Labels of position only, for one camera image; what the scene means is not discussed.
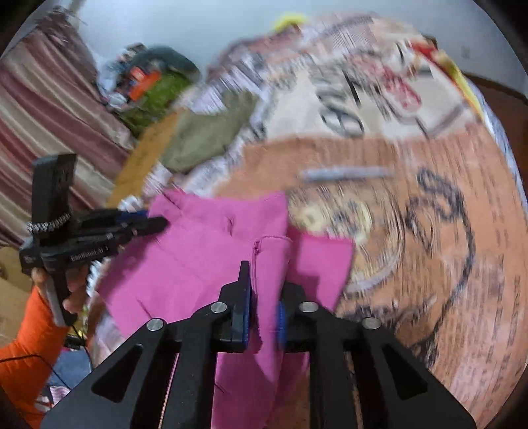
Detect orange box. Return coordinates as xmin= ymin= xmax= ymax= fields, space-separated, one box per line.
xmin=128 ymin=68 xmax=161 ymax=100

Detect printed blanket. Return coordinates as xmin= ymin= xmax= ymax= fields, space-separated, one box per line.
xmin=88 ymin=12 xmax=524 ymax=429

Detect person's left hand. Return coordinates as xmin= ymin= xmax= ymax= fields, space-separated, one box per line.
xmin=32 ymin=264 xmax=90 ymax=315

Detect black cable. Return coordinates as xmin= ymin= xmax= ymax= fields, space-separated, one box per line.
xmin=0 ymin=324 xmax=89 ymax=372

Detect olive green pants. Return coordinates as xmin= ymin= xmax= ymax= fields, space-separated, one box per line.
xmin=163 ymin=91 xmax=258 ymax=174

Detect yellow object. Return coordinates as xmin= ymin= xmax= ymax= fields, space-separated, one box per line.
xmin=274 ymin=14 xmax=308 ymax=30

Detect green bag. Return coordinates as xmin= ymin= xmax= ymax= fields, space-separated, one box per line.
xmin=119 ymin=74 xmax=190 ymax=133

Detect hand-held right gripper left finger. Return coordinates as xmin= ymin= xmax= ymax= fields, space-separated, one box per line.
xmin=40 ymin=261 xmax=253 ymax=429

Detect pink pants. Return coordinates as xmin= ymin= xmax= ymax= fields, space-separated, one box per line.
xmin=97 ymin=189 xmax=355 ymax=429

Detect blue cloth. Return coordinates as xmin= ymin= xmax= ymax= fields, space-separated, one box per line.
xmin=49 ymin=348 xmax=93 ymax=392

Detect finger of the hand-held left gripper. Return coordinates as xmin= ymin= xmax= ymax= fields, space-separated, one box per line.
xmin=78 ymin=217 xmax=170 ymax=253
xmin=80 ymin=208 xmax=150 ymax=227

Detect dark cloth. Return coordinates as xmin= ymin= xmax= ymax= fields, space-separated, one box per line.
xmin=136 ymin=46 xmax=201 ymax=79

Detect striped curtain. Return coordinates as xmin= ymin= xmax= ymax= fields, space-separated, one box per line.
xmin=0 ymin=10 xmax=133 ymax=248

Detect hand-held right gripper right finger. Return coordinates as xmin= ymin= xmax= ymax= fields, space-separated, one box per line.
xmin=276 ymin=282 xmax=475 ymax=429

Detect wooden door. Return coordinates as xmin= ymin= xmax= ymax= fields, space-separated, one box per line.
xmin=462 ymin=72 xmax=528 ymax=124

